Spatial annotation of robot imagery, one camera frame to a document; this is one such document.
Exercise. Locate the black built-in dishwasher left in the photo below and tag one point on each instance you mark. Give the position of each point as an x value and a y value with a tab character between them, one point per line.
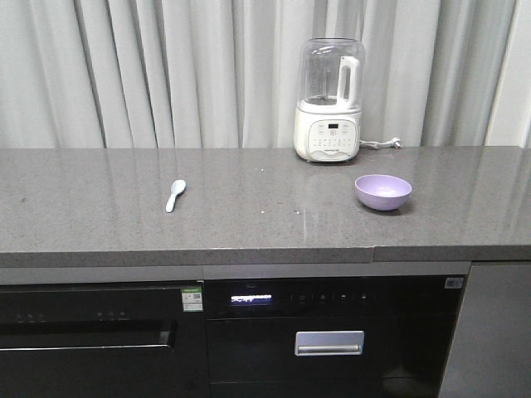
101	340

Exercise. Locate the black built-in appliance with display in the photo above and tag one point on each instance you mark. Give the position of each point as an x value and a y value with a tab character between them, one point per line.
375	336

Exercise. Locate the light blue plastic spoon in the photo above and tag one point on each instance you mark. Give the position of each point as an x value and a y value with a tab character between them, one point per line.
177	188

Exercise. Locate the white blender with clear jar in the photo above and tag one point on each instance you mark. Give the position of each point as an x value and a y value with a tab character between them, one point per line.
329	104

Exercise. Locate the purple plastic bowl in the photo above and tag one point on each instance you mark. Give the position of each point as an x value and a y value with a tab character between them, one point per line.
382	192

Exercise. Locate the grey cabinet panel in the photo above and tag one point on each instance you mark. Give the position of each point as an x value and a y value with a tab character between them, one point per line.
490	350

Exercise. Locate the green white energy label sticker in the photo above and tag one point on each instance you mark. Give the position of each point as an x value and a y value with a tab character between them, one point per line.
192	299

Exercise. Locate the grey pleated curtain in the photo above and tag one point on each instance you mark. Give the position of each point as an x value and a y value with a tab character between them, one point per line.
224	74

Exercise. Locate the silver recessed drawer handle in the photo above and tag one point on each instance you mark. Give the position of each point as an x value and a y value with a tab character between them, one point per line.
329	343

